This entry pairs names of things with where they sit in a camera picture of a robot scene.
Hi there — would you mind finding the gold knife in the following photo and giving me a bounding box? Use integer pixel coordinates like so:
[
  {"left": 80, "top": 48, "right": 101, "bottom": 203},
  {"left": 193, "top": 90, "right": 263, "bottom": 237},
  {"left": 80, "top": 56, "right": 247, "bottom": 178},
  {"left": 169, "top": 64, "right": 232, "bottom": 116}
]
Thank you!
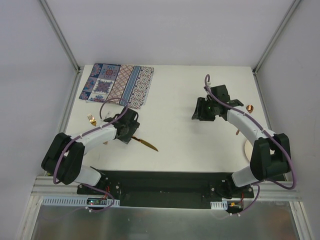
[{"left": 131, "top": 136, "right": 159, "bottom": 152}]

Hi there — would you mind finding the copper spoon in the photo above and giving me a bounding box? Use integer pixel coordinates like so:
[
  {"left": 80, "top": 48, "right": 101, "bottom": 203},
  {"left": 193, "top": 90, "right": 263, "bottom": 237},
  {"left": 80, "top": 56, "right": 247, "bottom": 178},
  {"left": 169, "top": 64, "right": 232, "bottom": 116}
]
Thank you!
[{"left": 235, "top": 104, "right": 255, "bottom": 136}]

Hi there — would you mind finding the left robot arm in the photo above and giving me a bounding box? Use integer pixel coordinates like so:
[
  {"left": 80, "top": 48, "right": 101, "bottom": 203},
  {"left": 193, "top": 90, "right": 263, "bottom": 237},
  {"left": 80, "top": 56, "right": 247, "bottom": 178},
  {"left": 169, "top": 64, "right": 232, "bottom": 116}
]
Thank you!
[{"left": 41, "top": 108, "right": 140, "bottom": 195}]

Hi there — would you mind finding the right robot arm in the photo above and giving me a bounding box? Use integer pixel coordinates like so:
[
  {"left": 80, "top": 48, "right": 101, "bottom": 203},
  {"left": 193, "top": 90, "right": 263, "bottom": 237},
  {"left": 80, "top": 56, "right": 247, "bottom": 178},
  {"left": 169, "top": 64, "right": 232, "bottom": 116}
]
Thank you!
[{"left": 191, "top": 85, "right": 292, "bottom": 199}]

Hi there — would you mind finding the gold fork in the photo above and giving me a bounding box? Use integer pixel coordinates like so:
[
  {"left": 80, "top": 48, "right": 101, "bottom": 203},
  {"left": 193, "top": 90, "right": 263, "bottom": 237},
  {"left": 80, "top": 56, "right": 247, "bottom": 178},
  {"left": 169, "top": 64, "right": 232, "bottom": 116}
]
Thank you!
[{"left": 87, "top": 114, "right": 106, "bottom": 143}]

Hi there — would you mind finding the patterned cloth placemat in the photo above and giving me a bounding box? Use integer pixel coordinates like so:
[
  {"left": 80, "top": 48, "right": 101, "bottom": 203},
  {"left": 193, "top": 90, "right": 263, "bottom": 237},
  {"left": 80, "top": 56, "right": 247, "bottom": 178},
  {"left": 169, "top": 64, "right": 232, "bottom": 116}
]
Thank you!
[{"left": 79, "top": 63, "right": 155, "bottom": 110}]

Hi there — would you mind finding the cream plate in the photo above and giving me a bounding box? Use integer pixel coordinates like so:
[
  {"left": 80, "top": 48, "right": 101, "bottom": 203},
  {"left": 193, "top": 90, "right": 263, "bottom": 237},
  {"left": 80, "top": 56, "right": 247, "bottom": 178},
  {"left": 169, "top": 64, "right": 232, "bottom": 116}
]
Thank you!
[{"left": 243, "top": 140, "right": 253, "bottom": 162}]

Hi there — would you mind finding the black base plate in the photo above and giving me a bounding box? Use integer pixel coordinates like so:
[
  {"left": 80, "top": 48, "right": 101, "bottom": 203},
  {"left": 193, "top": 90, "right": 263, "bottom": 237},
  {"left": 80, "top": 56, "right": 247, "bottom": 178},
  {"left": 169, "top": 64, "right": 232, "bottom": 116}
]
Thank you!
[{"left": 77, "top": 170, "right": 254, "bottom": 209}]

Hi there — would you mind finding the left aluminium frame post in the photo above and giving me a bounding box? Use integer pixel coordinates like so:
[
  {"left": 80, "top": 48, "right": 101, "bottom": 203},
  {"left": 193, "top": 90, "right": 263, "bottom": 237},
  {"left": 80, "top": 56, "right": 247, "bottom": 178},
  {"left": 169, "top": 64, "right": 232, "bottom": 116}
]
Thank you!
[{"left": 37, "top": 0, "right": 81, "bottom": 74}]

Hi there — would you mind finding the aluminium frame post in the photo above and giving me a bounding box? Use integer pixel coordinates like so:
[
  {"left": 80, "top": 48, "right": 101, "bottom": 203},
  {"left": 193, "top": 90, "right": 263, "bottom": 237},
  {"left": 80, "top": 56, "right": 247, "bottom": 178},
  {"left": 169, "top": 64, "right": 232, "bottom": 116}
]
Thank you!
[
  {"left": 252, "top": 0, "right": 303, "bottom": 76},
  {"left": 37, "top": 0, "right": 81, "bottom": 74}
]

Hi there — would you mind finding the right aluminium frame post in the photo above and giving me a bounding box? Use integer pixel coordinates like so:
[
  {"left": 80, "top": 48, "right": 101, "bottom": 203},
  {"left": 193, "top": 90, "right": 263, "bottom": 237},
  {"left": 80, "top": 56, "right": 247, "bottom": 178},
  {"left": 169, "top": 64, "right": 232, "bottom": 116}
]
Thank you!
[{"left": 252, "top": 0, "right": 303, "bottom": 76}]

